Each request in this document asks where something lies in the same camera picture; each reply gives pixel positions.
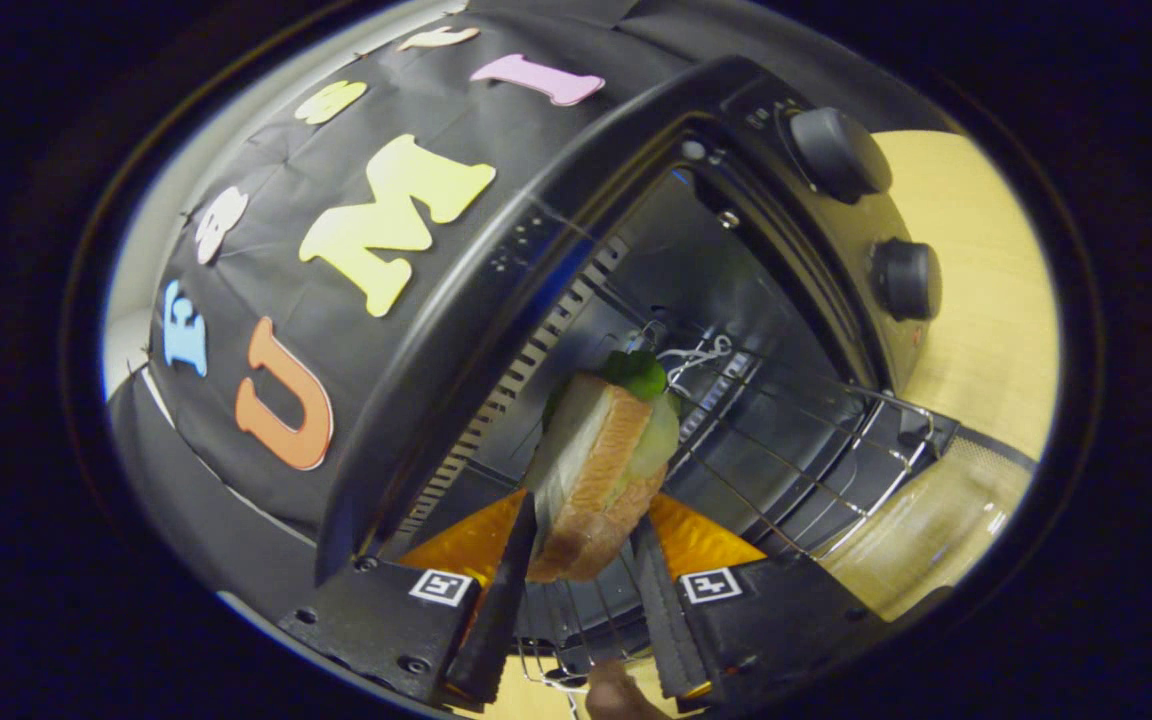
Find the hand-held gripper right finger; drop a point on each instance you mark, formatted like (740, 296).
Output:
(661, 620)

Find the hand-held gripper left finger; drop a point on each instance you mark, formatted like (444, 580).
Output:
(501, 610)

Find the sandwich with lettuce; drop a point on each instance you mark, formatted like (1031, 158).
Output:
(596, 470)

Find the black toaster oven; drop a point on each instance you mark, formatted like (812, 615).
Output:
(496, 270)

